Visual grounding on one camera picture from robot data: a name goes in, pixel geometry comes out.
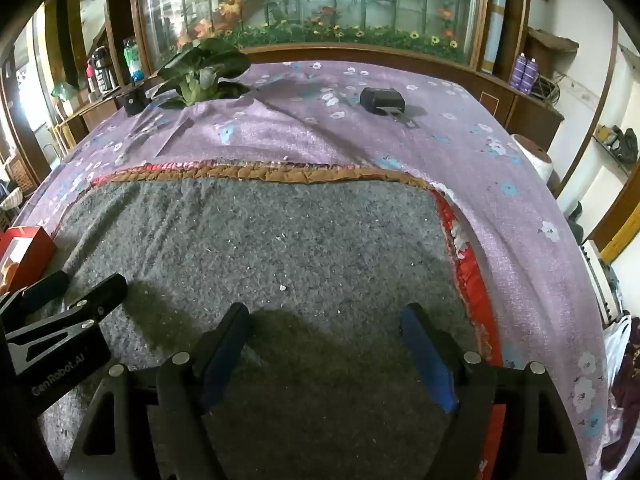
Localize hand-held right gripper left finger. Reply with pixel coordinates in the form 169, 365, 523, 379
64, 302, 252, 480

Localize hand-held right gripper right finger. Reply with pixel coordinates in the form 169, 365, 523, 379
399, 302, 587, 480

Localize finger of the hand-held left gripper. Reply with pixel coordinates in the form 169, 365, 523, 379
0, 270, 70, 314
5, 274, 129, 347

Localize red cardboard box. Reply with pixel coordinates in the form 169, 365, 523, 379
0, 226, 57, 296

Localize grey mat with red border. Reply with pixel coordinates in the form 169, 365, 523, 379
30, 160, 506, 480

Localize white slatted rack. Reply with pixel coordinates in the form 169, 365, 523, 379
580, 240, 626, 326

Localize wooden side cabinet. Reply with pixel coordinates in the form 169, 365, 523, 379
50, 80, 131, 146

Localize dark maroon cloth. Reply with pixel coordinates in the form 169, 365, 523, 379
602, 317, 640, 471

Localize small black cylindrical device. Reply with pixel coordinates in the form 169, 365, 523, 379
122, 85, 149, 118

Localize white paper roll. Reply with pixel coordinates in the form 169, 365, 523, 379
510, 134, 553, 186

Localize black thermos flask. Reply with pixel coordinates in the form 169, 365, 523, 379
92, 46, 118, 95

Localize purple floral blanket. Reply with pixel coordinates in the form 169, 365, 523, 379
10, 60, 613, 466

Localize silver key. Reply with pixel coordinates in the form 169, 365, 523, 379
390, 108, 421, 129

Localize green plastic bottle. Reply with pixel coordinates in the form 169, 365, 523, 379
122, 37, 146, 83

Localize leafy green vegetable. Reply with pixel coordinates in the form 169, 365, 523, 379
150, 37, 252, 108

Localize wooden headboard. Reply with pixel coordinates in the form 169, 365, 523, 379
240, 42, 566, 136

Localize narrow glass side panel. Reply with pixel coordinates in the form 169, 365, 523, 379
480, 0, 511, 73

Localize floral mural glass panel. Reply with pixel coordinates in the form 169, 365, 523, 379
130, 0, 491, 68

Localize yellow wooden frame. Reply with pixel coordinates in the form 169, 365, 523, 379
600, 200, 640, 266

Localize wall shelf with dark shoes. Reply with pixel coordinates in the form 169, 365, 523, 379
592, 125, 640, 176

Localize tangled cables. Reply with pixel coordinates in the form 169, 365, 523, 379
537, 77, 566, 106

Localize brown wooden wall shelf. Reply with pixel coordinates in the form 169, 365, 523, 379
527, 27, 581, 56

